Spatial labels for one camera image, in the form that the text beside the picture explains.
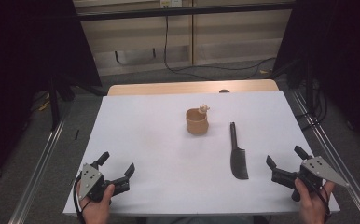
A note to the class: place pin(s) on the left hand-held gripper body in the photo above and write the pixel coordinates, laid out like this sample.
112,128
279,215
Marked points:
91,182

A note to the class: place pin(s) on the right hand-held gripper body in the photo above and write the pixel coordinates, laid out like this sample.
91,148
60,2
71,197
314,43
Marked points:
311,175

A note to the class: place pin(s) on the tan cup with small figure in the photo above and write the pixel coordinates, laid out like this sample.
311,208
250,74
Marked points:
196,122

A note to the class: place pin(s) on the person's right hand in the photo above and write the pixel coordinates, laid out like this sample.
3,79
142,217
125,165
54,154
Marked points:
311,205

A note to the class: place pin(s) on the person's left hand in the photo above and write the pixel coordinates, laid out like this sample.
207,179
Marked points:
95,211

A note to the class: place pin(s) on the white board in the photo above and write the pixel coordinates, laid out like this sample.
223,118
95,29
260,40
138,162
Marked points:
156,161

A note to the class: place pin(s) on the small black strip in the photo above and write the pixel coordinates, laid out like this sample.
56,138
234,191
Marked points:
76,134

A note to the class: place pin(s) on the black stand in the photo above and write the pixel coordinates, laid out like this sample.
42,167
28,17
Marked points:
54,102

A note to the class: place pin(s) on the dark round knob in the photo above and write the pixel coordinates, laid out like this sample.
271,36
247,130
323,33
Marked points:
224,91

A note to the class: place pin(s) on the wooden table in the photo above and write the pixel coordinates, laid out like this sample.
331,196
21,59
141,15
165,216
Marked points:
175,87

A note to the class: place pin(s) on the dark curtain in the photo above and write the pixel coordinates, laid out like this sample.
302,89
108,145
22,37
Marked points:
343,56
22,62

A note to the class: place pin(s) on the black horizontal bar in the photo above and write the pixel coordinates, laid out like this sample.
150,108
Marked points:
184,11

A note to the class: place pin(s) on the metal rail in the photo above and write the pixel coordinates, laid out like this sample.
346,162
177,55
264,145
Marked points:
35,177
339,161

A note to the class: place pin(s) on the white wall socket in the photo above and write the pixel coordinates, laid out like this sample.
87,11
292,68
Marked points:
170,3

